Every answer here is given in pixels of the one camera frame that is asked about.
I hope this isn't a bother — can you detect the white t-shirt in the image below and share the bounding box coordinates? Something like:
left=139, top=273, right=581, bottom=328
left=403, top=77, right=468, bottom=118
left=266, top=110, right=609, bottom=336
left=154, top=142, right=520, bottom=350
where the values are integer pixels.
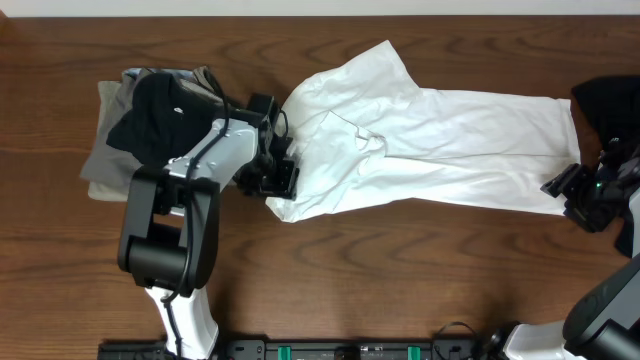
left=267, top=42, right=580, bottom=223

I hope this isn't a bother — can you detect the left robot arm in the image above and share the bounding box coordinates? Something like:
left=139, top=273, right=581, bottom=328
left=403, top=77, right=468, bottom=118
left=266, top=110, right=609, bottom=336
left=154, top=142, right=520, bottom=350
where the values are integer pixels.
left=98, top=94, right=299, bottom=359

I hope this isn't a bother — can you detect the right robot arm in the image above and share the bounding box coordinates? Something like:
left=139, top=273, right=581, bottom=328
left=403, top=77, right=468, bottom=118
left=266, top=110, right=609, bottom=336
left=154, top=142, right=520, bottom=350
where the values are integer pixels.
left=486, top=149, right=639, bottom=360

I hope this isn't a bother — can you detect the black crumpled garment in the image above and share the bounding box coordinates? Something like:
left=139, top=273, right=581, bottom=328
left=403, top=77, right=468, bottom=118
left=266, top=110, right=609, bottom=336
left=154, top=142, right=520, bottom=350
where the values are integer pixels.
left=572, top=75, right=639, bottom=258

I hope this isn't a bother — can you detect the black Nike t-shirt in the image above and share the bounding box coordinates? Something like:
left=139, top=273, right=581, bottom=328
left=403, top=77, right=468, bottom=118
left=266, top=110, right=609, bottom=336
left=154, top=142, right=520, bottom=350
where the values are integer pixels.
left=106, top=73, right=223, bottom=167

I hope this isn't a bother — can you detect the beige folded garment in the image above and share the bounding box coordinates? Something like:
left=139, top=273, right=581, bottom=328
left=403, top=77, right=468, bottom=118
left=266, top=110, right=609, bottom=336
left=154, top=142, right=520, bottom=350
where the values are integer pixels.
left=87, top=66, right=216, bottom=204

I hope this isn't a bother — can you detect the grey folded garment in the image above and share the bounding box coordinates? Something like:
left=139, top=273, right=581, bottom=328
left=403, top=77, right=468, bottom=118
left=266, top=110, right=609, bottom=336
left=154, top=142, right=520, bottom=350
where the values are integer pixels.
left=79, top=66, right=226, bottom=194

